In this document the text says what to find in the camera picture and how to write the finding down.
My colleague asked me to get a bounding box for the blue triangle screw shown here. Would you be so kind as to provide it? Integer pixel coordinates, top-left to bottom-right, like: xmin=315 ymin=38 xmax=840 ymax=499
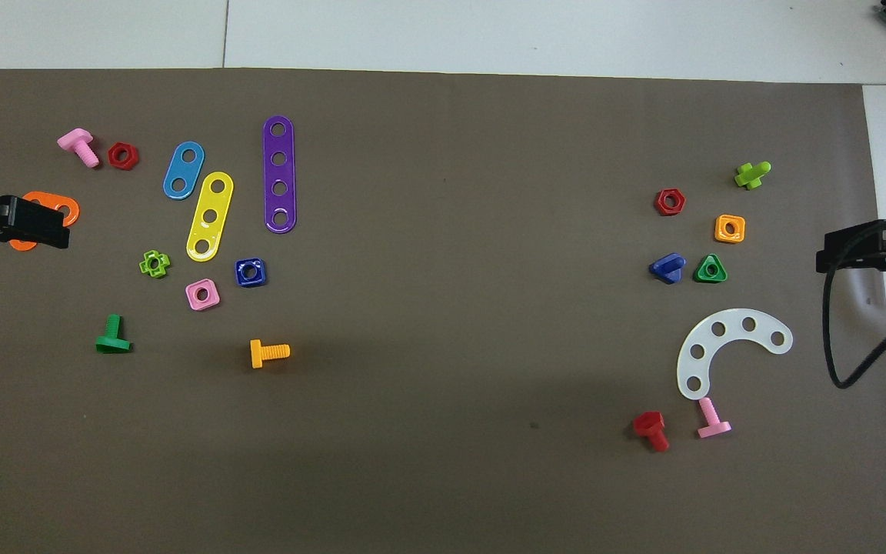
xmin=648 ymin=252 xmax=687 ymax=285

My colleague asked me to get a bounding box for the blue square nut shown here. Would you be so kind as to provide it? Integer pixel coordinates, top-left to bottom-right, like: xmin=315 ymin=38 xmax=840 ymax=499
xmin=235 ymin=258 xmax=268 ymax=289

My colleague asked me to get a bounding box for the pink plastic screw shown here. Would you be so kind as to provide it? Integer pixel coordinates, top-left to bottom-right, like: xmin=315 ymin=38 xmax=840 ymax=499
xmin=697 ymin=397 xmax=733 ymax=440
xmin=57 ymin=128 xmax=101 ymax=169

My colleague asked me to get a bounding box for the dark green plastic screw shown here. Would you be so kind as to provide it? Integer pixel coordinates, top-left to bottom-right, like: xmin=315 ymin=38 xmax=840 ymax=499
xmin=95 ymin=314 xmax=134 ymax=355

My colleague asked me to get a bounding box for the lime green cross screw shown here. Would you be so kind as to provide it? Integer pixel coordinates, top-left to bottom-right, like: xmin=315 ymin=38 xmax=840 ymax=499
xmin=734 ymin=161 xmax=772 ymax=191

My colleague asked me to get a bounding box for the green triangle nut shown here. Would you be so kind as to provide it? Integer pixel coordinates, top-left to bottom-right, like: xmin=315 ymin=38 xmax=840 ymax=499
xmin=694 ymin=254 xmax=728 ymax=284

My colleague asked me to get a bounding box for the pink square nut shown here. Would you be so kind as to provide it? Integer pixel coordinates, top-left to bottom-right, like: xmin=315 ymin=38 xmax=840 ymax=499
xmin=185 ymin=279 xmax=222 ymax=312

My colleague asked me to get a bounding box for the orange plastic screw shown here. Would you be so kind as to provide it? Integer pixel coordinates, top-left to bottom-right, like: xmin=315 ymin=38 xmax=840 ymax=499
xmin=250 ymin=339 xmax=291 ymax=369

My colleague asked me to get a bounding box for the red hexagon screw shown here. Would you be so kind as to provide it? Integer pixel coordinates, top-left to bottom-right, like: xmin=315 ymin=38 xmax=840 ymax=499
xmin=632 ymin=411 xmax=671 ymax=453

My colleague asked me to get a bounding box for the orange three-hole angle plate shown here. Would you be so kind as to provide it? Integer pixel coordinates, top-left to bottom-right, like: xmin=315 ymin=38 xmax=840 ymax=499
xmin=8 ymin=191 xmax=81 ymax=252

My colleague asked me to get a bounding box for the white curved five-hole plate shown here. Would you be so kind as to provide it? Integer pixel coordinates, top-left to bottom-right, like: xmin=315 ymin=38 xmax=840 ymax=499
xmin=676 ymin=309 xmax=794 ymax=401

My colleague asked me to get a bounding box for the blue two-hole plate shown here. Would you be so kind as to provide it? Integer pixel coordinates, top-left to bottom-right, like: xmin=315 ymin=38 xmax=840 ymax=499
xmin=163 ymin=142 xmax=205 ymax=200

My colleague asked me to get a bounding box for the yellow three-hole plate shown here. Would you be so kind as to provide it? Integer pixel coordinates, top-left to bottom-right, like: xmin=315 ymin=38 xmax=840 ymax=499
xmin=186 ymin=172 xmax=235 ymax=262

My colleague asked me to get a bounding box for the purple four-hole strip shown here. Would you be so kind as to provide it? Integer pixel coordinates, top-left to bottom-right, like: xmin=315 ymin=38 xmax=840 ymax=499
xmin=262 ymin=115 xmax=298 ymax=234

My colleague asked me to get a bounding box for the brown table mat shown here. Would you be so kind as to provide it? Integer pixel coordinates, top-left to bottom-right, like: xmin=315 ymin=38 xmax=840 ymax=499
xmin=0 ymin=68 xmax=886 ymax=554

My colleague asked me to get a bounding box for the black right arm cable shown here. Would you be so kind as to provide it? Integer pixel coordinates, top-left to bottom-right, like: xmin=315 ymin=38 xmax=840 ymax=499
xmin=821 ymin=214 xmax=886 ymax=390

